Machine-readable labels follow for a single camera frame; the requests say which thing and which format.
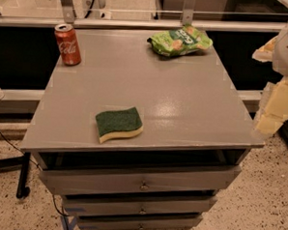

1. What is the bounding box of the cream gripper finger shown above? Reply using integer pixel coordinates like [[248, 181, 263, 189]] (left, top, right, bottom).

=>
[[253, 77, 288, 137], [251, 37, 276, 63]]

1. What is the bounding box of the red coke can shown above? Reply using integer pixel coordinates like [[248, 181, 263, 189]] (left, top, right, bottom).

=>
[[54, 23, 81, 66]]

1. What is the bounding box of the green chip bag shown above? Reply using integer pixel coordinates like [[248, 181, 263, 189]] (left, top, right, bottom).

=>
[[147, 24, 213, 57]]

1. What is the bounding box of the top grey drawer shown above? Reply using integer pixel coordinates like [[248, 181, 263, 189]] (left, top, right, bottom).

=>
[[40, 165, 241, 195]]

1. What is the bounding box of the grey drawer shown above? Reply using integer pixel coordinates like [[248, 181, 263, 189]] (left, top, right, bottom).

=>
[[63, 195, 216, 216], [40, 165, 241, 195], [77, 213, 203, 230]]

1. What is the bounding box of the middle grey drawer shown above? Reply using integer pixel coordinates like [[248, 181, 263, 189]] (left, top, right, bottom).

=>
[[63, 195, 216, 216]]

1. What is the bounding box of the green yellow sponge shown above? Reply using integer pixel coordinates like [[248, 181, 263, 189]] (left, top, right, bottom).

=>
[[96, 107, 143, 144]]

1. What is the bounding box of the bottom grey drawer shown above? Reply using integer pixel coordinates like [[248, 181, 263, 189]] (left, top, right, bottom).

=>
[[77, 213, 203, 230]]

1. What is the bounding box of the black stand leg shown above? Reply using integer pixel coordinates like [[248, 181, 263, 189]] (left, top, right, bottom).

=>
[[0, 150, 34, 200]]

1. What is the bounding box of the metal railing frame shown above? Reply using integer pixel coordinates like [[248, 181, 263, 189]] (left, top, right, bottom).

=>
[[0, 0, 288, 33]]

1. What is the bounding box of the black floor cable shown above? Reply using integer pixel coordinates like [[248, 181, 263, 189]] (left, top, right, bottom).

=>
[[0, 118, 73, 230]]

